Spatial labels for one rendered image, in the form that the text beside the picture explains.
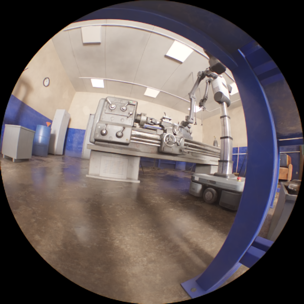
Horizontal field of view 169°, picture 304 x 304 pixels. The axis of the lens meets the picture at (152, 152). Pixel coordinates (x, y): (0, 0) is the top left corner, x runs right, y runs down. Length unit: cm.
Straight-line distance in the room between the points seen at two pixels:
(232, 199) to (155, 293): 81
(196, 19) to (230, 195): 99
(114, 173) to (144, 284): 139
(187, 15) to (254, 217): 42
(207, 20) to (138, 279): 68
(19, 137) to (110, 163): 169
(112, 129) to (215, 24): 143
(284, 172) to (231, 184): 335
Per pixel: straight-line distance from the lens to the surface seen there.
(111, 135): 144
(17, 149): 213
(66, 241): 52
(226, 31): 33
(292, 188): 71
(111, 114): 167
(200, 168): 271
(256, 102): 25
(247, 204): 22
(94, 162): 155
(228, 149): 119
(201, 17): 31
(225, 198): 97
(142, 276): 41
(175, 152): 165
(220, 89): 147
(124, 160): 150
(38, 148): 361
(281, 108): 69
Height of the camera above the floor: 37
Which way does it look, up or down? 4 degrees up
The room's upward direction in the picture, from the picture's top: 7 degrees clockwise
